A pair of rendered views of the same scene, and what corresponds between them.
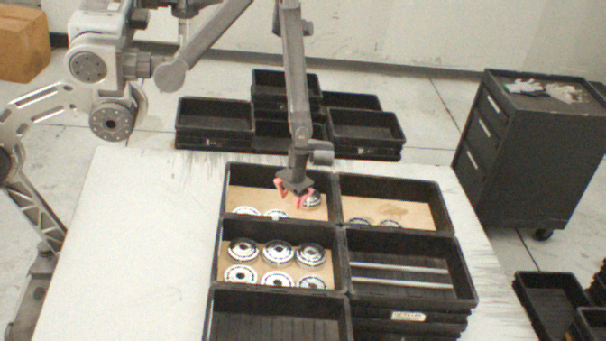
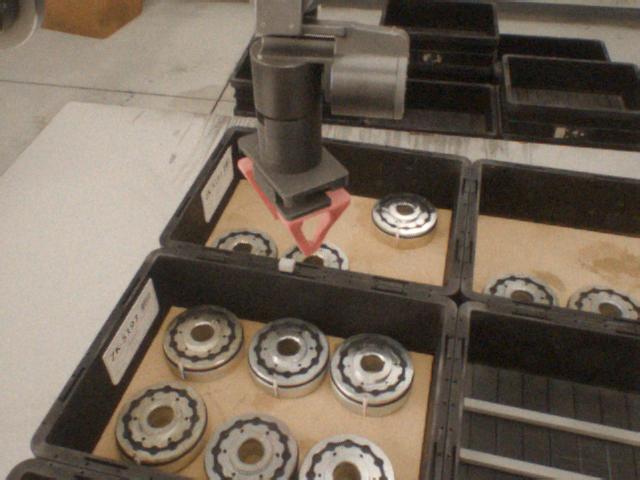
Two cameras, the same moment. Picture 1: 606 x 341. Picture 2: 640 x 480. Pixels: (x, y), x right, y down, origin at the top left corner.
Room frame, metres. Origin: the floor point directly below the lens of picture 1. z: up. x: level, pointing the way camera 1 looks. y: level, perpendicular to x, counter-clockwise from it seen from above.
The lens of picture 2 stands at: (0.93, -0.17, 1.49)
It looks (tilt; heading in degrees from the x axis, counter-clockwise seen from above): 43 degrees down; 20
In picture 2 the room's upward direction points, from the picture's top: straight up
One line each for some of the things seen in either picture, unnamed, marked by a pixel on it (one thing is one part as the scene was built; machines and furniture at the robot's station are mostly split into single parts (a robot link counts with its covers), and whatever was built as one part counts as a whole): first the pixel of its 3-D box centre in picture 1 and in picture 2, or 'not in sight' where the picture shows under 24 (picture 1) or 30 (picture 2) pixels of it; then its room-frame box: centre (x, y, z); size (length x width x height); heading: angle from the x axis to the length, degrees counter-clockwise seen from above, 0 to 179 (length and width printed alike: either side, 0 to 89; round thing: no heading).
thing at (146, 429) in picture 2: (240, 276); (160, 417); (1.22, 0.13, 0.86); 0.05 x 0.05 x 0.01
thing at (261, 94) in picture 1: (282, 115); (431, 75); (3.03, 0.16, 0.37); 0.40 x 0.30 x 0.45; 101
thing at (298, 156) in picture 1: (300, 155); (294, 77); (1.36, 0.01, 1.24); 0.07 x 0.06 x 0.07; 101
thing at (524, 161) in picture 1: (521, 160); not in sight; (2.84, -1.25, 0.45); 0.60 x 0.45 x 0.90; 101
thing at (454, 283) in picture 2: (280, 193); (326, 203); (1.58, 0.06, 0.92); 0.40 x 0.30 x 0.02; 97
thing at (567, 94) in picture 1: (566, 91); not in sight; (2.91, -1.35, 0.88); 0.29 x 0.22 x 0.03; 101
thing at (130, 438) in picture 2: (240, 277); (161, 420); (1.22, 0.13, 0.86); 0.10 x 0.10 x 0.01
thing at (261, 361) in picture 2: (278, 251); (288, 350); (1.36, 0.03, 0.86); 0.10 x 0.10 x 0.01
